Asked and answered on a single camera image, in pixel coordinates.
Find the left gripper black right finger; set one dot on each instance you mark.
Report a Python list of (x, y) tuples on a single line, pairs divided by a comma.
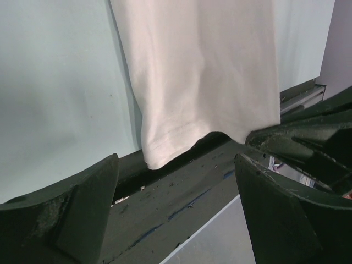
[(289, 222)]

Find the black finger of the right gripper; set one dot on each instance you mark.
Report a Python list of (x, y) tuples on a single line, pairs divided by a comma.
[(335, 104), (319, 147)]

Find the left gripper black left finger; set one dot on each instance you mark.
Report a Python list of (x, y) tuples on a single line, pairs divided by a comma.
[(62, 223)]

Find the white t-shirt with robot print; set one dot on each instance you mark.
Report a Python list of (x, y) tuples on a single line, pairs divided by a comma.
[(198, 67)]

